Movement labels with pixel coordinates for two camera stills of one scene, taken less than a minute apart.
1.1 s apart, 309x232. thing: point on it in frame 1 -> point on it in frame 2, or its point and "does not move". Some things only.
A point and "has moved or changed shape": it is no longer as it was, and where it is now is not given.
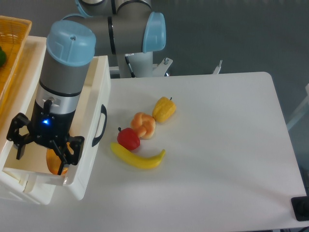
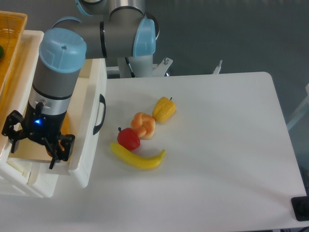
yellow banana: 135,160 does not move
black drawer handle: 103,110 -> 97,128
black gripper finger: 21,151 -> 13,146
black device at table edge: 300,206 does not move
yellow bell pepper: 163,109 does not move
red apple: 128,138 does not move
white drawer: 92,123 has moved or changed shape
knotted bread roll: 144,124 does not move
